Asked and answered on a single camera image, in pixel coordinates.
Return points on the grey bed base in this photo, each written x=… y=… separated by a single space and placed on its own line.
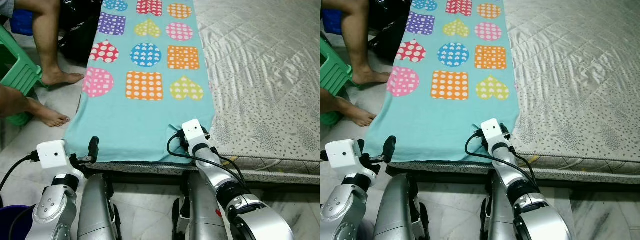
x=275 y=177
x=590 y=177

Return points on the white grey patterned mattress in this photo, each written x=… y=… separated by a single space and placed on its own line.
x=575 y=75
x=265 y=75

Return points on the silver robot leg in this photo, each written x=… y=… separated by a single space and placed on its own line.
x=500 y=215
x=95 y=210
x=202 y=210
x=395 y=210

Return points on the silver right robot leg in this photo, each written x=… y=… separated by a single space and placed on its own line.
x=202 y=210
x=500 y=215

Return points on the dark blue bucket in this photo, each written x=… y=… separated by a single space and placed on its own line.
x=12 y=225

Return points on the blue plastic crate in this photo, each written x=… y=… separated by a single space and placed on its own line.
x=21 y=22
x=331 y=22

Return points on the black bag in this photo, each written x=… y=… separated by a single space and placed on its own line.
x=77 y=35
x=387 y=35

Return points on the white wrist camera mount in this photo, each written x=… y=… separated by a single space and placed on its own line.
x=344 y=155
x=194 y=131
x=54 y=155
x=492 y=131

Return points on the teal blanket colourful dotted shapes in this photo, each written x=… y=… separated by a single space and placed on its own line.
x=440 y=125
x=140 y=125

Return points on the silver left robot leg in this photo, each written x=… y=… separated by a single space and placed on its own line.
x=95 y=210
x=395 y=210

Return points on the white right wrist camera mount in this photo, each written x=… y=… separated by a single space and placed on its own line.
x=194 y=131
x=492 y=131

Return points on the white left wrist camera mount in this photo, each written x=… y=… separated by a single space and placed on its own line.
x=344 y=155
x=54 y=155

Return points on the green plastic stool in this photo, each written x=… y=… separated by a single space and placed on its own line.
x=335 y=75
x=17 y=70

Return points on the person in grey shorts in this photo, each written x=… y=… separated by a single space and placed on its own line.
x=357 y=45
x=47 y=45

